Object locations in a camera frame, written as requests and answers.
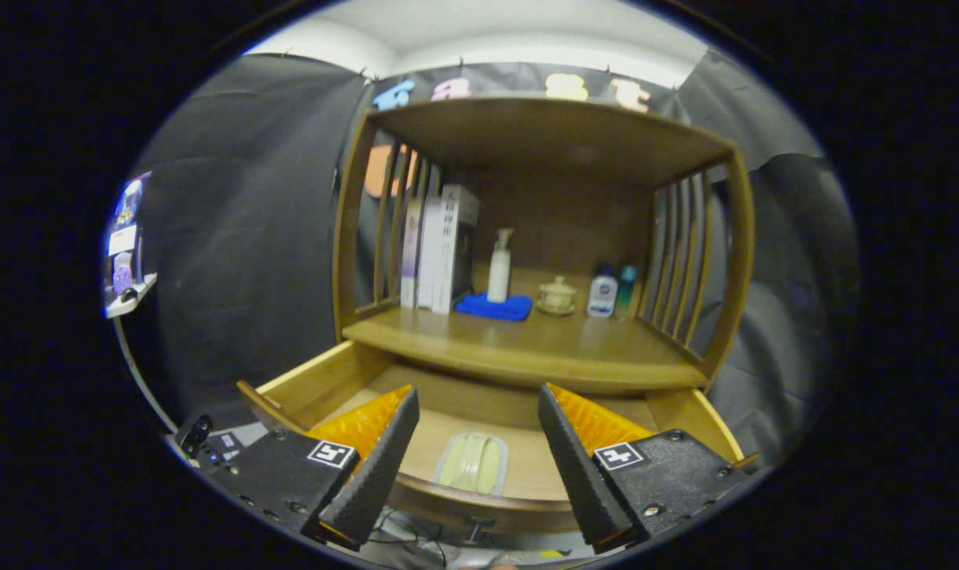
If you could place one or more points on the cream saucer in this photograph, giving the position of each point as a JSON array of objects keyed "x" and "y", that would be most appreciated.
[{"x": 544, "y": 309}]

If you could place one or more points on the small black device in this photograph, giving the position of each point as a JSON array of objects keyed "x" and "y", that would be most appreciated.
[{"x": 196, "y": 433}]

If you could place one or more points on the blue cloth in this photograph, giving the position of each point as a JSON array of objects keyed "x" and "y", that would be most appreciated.
[{"x": 487, "y": 310}]

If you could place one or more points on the black drawer knob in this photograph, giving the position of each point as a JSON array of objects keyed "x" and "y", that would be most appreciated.
[{"x": 479, "y": 524}]

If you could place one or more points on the white pump bottle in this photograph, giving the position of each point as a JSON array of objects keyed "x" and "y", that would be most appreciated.
[{"x": 499, "y": 277}]

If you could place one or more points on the yellow floor tape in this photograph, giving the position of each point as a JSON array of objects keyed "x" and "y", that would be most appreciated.
[{"x": 556, "y": 553}]

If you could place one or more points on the white wall shelf with items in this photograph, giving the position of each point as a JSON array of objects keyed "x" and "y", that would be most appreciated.
[{"x": 123, "y": 237}]

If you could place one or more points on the purple spine book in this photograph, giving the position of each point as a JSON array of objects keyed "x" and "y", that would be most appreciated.
[{"x": 410, "y": 253}]

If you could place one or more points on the wooden countertop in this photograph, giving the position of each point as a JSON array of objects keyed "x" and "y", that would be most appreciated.
[{"x": 542, "y": 348}]

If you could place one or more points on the white lotion bottle blue cap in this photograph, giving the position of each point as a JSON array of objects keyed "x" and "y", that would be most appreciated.
[{"x": 602, "y": 297}]

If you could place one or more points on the wooden drawer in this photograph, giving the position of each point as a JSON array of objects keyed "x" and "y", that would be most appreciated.
[{"x": 527, "y": 467}]

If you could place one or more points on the cream lidded tea cup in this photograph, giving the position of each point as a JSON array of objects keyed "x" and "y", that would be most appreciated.
[{"x": 557, "y": 291}]

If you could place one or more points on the pale green item clear pack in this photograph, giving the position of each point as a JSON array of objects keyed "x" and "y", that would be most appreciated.
[{"x": 471, "y": 463}]

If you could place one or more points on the white book with dark cover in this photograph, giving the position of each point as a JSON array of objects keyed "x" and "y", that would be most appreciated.
[{"x": 447, "y": 253}]

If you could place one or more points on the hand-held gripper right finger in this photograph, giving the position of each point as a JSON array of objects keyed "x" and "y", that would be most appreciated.
[{"x": 582, "y": 467}]

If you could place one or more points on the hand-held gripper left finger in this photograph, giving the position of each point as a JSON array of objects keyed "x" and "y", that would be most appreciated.
[{"x": 380, "y": 467}]

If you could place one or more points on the teal bottle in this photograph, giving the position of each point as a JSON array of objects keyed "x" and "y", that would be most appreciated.
[{"x": 626, "y": 289}]

